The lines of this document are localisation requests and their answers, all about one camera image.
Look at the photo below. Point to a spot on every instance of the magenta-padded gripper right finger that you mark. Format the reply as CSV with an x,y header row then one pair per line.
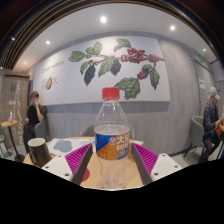
x,y
166,166

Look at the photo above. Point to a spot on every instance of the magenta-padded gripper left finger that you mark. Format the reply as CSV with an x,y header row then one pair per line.
x,y
55,166

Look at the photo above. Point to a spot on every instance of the clear red-capped drink bottle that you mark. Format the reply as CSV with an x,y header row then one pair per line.
x,y
111,146

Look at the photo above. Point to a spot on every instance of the white and grey printed sheet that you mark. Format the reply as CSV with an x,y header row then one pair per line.
x,y
63,146

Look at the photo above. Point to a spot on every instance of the person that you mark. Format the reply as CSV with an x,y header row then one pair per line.
x,y
34,115
210,123

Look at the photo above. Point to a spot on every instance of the small round wooden side table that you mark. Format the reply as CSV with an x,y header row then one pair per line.
x,y
8,124

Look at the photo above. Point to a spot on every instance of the small clear bottle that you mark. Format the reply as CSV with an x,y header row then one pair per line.
x,y
11,117

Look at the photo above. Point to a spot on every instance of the round ceiling lights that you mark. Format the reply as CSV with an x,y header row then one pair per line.
x,y
103,19

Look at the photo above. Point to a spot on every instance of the coffee plant wall mural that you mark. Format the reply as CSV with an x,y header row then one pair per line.
x,y
73,86

